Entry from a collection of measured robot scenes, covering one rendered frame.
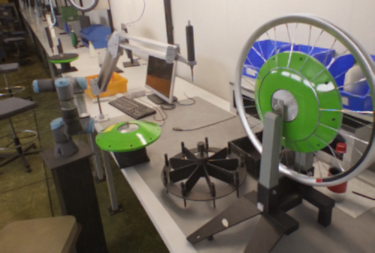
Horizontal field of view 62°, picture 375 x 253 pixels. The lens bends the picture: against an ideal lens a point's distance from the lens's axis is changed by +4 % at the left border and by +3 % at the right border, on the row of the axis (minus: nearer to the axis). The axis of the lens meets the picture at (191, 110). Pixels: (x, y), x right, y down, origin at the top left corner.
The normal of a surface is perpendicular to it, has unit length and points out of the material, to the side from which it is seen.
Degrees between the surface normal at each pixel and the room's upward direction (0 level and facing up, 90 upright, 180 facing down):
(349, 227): 0
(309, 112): 89
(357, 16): 90
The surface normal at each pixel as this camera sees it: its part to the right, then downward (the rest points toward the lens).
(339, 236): -0.06, -0.92
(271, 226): -0.32, -0.80
